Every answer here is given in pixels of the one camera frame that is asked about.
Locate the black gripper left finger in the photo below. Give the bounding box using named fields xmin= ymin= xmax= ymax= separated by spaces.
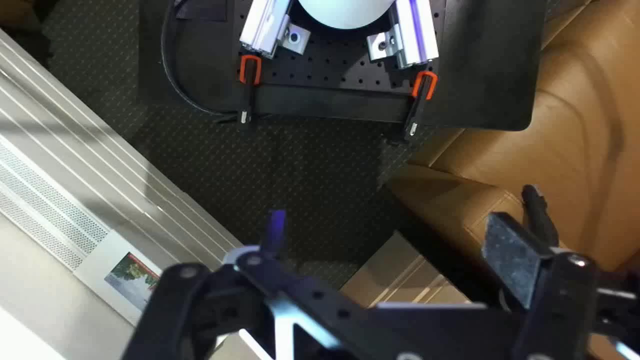
xmin=258 ymin=208 xmax=289 ymax=263

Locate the thin black cable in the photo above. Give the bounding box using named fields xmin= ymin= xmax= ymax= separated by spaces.
xmin=157 ymin=0 xmax=253 ymax=129

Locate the orange black bar clamp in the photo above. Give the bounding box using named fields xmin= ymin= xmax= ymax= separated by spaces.
xmin=398 ymin=69 xmax=441 ymax=145
xmin=235 ymin=55 xmax=264 ymax=129

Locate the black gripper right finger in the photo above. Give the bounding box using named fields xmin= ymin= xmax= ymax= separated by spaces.
xmin=481 ymin=184 xmax=561 ymax=312

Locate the black table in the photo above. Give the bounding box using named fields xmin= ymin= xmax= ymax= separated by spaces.
xmin=136 ymin=0 xmax=549 ymax=134

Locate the light wooden nightstand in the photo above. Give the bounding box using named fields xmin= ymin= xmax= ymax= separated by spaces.
xmin=339 ymin=229 xmax=483 ymax=311

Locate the white ribbed heater unit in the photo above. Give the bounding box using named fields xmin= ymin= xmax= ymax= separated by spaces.
xmin=0 ymin=26 xmax=248 ymax=330

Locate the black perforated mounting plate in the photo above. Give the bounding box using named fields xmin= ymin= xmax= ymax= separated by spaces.
xmin=234 ymin=0 xmax=444 ymax=95

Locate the short aluminium rail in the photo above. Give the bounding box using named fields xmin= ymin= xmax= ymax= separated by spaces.
xmin=237 ymin=0 xmax=296 ymax=60

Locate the small silver angle bracket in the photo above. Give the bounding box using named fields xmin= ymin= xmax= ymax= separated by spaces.
xmin=364 ymin=31 xmax=403 ymax=64
xmin=278 ymin=24 xmax=311 ymax=57

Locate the brown leather armchair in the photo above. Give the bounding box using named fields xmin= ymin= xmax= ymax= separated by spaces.
xmin=379 ymin=0 xmax=640 ymax=360

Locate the long aluminium rail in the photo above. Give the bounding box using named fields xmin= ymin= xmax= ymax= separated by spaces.
xmin=390 ymin=0 xmax=444 ymax=71

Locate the printed label sticker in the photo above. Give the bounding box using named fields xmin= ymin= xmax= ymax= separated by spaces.
xmin=70 ymin=229 xmax=167 ymax=328

